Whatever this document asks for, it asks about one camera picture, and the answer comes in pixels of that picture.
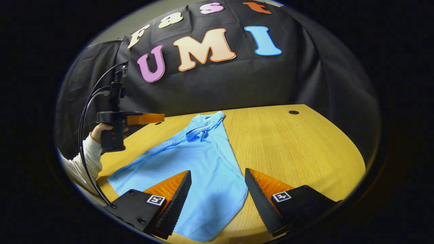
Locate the light blue T-shirt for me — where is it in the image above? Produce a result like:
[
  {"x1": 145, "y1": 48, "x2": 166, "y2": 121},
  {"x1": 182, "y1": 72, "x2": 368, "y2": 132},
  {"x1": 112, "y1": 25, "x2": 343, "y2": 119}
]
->
[{"x1": 107, "y1": 111, "x2": 249, "y2": 243}]

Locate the black backdrop cloth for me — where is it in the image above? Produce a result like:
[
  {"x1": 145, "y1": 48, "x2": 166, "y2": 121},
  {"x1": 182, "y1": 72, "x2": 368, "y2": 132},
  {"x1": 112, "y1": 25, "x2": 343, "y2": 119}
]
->
[{"x1": 54, "y1": 0, "x2": 380, "y2": 160}]

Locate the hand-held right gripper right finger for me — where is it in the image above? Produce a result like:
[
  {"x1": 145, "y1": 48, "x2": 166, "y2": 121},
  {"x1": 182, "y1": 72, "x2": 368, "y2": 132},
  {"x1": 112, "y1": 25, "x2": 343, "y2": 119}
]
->
[{"x1": 245, "y1": 168, "x2": 343, "y2": 238}]

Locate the black cable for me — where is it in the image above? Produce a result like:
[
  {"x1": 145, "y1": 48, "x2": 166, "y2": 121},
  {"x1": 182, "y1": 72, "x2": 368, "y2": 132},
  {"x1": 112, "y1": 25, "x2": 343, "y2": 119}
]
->
[
  {"x1": 90, "y1": 62, "x2": 129, "y2": 97},
  {"x1": 79, "y1": 89, "x2": 111, "y2": 205}
]

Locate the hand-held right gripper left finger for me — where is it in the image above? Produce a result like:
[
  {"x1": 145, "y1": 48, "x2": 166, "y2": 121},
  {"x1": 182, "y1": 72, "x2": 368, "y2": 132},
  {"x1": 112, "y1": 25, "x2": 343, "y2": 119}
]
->
[{"x1": 103, "y1": 170, "x2": 192, "y2": 240}]

